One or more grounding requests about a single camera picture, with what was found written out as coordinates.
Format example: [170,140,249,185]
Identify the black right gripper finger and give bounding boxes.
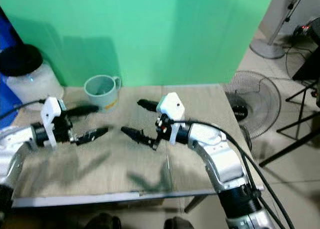
[136,98,162,114]
[120,126,160,151]

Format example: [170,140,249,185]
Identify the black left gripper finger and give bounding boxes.
[74,126,110,145]
[65,104,100,117]

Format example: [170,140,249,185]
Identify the grey-green mug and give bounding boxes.
[83,74,123,112]

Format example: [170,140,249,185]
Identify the clear jar with black lid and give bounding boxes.
[0,43,65,109]

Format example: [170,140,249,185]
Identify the blue board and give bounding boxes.
[0,8,32,131]

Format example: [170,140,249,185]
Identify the green backdrop screen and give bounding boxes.
[0,0,279,88]

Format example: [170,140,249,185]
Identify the dark left robot foot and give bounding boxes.
[85,212,122,229]

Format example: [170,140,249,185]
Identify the dark robot foot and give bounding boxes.
[85,212,122,229]
[162,216,197,229]

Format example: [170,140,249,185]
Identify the dark right robot foot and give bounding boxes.
[162,216,197,229]

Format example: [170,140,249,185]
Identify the black metal stand legs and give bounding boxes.
[259,78,320,168]

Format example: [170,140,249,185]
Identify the black device with red light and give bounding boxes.
[291,17,320,82]

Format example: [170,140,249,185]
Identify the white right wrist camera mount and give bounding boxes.
[156,92,186,145]

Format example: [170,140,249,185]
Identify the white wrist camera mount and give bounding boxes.
[40,96,66,149]
[156,92,186,145]

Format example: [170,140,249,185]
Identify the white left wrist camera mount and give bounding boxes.
[40,96,66,149]

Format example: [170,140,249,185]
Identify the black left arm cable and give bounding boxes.
[0,98,49,122]

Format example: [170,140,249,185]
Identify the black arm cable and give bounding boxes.
[184,119,297,229]
[0,98,49,122]

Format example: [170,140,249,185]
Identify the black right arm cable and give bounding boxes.
[184,119,297,229]

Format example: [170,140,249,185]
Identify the round wire fan head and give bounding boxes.
[224,70,282,141]

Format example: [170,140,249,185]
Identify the white pedestal stand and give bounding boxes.
[249,0,309,60]

